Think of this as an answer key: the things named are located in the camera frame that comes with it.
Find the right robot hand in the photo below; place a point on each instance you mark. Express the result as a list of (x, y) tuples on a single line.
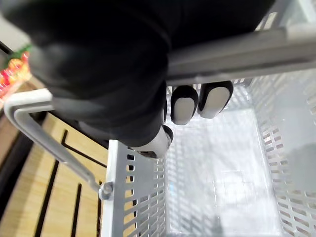
[(98, 61)]

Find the red orange packaged goods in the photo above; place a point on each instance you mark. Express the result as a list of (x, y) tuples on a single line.
[(14, 71)]

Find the white plastic shopping basket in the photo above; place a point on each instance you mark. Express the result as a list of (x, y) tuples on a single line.
[(222, 160)]

